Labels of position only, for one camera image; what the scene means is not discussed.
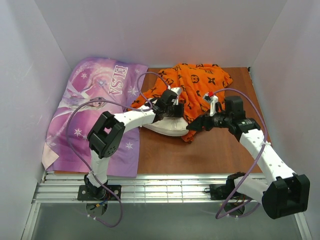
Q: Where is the cream white pillow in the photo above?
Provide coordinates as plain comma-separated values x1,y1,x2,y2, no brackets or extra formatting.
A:
143,117,189,137

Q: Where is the orange black patterned pillowcase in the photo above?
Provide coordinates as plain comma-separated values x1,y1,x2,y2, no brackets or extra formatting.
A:
143,63,233,143

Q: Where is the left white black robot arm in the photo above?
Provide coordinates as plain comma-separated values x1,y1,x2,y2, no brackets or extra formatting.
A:
84,87,184,200

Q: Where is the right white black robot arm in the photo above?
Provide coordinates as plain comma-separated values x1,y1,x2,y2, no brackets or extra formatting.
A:
187,92,310,219

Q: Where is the purple Elsa printed cloth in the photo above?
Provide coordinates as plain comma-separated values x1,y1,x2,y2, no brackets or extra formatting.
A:
42,57,148,173

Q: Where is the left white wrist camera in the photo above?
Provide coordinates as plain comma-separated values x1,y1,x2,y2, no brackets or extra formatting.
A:
168,87,183,105

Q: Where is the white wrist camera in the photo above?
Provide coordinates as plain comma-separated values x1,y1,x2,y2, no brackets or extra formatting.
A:
203,91,219,117
168,87,183,105

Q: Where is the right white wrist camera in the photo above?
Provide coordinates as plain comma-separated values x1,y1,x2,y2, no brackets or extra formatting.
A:
203,91,219,117

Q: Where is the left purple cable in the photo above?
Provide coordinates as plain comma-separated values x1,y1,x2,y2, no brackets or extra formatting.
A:
65,71,172,228

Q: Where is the purple cable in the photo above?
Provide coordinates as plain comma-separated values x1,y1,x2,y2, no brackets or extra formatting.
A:
212,87,267,220
65,71,172,228

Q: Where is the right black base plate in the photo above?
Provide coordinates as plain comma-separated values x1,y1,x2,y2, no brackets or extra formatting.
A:
203,184,252,200

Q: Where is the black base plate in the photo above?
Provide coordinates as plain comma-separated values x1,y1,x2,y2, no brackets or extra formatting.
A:
203,184,252,200
77,184,123,202

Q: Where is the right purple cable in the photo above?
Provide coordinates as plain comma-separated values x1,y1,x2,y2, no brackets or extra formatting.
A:
212,87,267,220

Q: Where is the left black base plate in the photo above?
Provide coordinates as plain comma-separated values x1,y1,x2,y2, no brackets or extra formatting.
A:
77,184,123,202

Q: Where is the aluminium rail frame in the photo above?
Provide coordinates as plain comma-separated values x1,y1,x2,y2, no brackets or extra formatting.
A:
22,172,312,240

